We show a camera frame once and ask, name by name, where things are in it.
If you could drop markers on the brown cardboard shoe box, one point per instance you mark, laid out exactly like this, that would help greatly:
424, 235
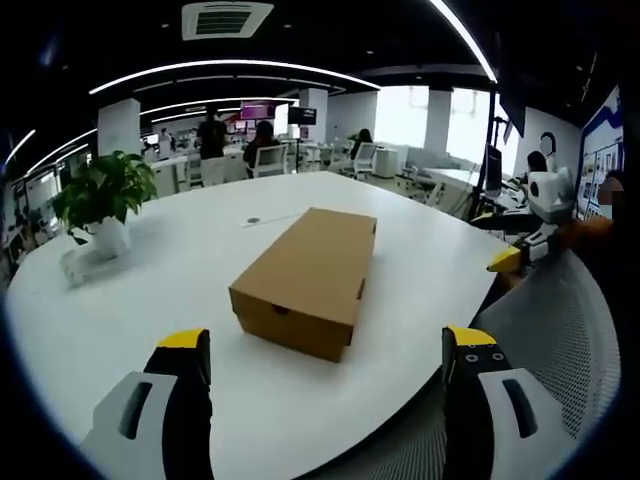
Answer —
310, 270

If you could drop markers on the green potted plant white pot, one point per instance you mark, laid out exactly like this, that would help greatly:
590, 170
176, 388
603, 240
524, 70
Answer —
107, 195

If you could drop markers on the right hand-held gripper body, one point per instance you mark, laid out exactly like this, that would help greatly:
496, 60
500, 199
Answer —
550, 195

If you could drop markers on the white office chair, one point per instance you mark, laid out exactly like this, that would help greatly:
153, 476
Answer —
271, 160
367, 157

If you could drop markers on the crumpled white paper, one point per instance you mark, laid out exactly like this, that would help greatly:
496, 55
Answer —
76, 267

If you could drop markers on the black stand pole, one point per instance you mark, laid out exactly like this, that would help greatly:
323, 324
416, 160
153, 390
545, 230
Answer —
492, 130

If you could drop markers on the black computer monitor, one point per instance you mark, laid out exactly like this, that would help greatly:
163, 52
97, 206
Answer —
492, 170

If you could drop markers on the white cabinet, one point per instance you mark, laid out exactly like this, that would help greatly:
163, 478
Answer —
386, 162

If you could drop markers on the pink display screen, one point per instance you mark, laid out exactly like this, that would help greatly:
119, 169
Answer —
257, 110

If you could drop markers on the wall poster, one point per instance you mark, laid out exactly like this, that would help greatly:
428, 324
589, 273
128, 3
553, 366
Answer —
597, 145

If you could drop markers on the grey mesh office chair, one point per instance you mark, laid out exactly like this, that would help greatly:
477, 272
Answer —
550, 340

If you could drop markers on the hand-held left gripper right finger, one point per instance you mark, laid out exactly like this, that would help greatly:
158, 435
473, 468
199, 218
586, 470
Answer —
480, 415

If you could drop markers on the ceiling air vent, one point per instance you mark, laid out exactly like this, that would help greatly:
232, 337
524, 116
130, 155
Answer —
227, 20

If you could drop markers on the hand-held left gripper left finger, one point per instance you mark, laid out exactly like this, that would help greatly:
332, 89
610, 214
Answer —
150, 415

